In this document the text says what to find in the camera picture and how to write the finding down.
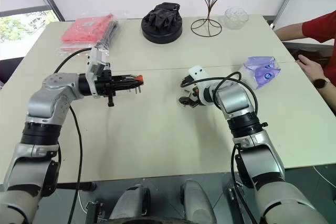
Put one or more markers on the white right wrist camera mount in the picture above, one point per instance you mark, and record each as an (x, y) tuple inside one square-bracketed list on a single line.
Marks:
[(199, 74)]

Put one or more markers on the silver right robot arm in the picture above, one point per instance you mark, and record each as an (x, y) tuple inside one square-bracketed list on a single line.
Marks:
[(233, 100)]

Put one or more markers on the dark chair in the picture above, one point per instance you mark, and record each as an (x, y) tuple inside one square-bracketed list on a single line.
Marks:
[(9, 70)]

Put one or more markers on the red packet in plastic bag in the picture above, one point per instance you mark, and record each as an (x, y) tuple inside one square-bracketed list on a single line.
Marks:
[(85, 27)]

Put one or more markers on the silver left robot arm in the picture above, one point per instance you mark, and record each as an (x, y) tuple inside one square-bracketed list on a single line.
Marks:
[(50, 98)]

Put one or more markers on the black bar under table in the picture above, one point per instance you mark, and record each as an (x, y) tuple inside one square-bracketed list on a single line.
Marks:
[(76, 186)]

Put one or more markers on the clear glass bowl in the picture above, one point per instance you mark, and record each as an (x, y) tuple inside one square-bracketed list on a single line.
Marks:
[(236, 18)]

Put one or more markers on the person's right forearm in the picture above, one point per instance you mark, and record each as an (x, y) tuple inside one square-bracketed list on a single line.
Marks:
[(290, 32)]

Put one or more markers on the black bundle in clear bag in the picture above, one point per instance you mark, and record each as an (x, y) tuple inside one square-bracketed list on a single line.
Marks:
[(109, 33)]

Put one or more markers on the orange hex key holder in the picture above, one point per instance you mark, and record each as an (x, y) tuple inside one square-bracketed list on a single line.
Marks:
[(139, 78)]

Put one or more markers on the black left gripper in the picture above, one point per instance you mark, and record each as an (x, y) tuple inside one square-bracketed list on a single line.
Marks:
[(103, 87)]

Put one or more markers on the person in red shirt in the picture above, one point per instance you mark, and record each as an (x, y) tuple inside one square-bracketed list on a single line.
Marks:
[(321, 26)]

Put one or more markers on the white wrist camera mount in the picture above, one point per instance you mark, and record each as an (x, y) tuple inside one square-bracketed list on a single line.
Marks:
[(95, 58), (199, 74)]

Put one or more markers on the purple packet in clear bag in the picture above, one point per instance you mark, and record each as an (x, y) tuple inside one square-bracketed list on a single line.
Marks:
[(262, 73)]

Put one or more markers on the black round base with cloth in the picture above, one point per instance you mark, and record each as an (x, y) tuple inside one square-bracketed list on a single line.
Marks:
[(161, 26)]

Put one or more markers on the black wristwatch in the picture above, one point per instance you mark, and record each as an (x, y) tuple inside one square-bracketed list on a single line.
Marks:
[(320, 83)]

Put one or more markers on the person's left hand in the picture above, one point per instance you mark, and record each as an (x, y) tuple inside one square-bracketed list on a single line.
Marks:
[(311, 68)]

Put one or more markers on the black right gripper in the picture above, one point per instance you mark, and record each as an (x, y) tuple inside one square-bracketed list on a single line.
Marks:
[(194, 93)]

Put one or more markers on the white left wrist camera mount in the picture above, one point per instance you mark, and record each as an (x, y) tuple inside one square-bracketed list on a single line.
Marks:
[(95, 58)]

